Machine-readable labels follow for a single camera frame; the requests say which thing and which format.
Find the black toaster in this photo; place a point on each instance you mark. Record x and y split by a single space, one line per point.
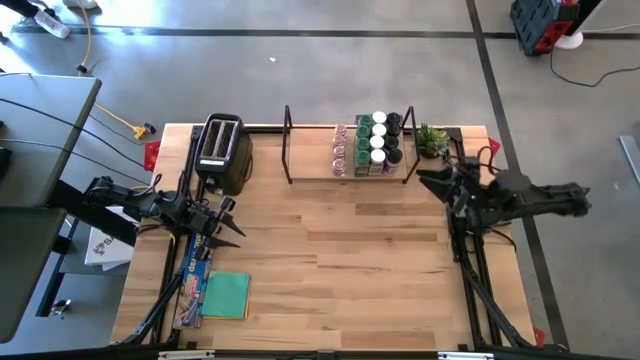
222 150

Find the orange spice bottle black lid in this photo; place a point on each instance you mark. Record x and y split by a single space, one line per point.
393 130

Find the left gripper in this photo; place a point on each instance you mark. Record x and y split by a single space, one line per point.
205 220

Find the red spice bottle black lid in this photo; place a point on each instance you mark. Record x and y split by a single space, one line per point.
393 118

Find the white-lid bagel seasoning jar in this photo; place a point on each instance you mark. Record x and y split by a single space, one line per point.
378 142
377 156
379 117
379 130

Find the small cork-stoppered glass jar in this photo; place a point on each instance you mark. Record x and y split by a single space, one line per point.
339 166
340 141
341 130
340 153

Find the light grey desk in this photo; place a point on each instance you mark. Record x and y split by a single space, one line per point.
40 150

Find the white power strip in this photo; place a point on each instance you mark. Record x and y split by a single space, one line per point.
52 24

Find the purple-label bottle black lid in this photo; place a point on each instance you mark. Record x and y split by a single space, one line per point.
394 156

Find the teal folded cloth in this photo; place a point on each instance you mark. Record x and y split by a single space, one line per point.
225 295

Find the white cardboard box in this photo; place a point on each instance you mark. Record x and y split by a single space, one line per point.
107 252

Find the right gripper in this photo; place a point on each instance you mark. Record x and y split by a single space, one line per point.
472 192

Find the red table clamp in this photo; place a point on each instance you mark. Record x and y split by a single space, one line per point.
151 155
494 146
538 337

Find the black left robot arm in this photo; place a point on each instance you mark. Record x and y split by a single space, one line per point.
145 202

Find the blue plastic wrap box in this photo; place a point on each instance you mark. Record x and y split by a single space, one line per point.
192 290

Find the small metal clip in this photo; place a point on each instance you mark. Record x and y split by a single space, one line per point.
61 306

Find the wooden shelf with black frame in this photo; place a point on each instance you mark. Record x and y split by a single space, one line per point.
310 155

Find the black metal rig frame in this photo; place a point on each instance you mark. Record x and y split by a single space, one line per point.
150 314

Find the dark blue and red crate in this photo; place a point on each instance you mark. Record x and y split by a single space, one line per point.
537 22

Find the white stand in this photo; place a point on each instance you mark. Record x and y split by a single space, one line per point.
570 39

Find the small potted succulent plant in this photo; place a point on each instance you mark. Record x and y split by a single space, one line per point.
431 141

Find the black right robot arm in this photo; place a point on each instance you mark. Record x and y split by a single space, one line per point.
550 197

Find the silver bracket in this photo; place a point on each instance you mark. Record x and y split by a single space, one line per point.
185 355
465 356

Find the dark grey desk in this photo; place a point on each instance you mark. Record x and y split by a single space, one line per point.
25 275

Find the grey metal bar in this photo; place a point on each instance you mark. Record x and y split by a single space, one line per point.
631 155

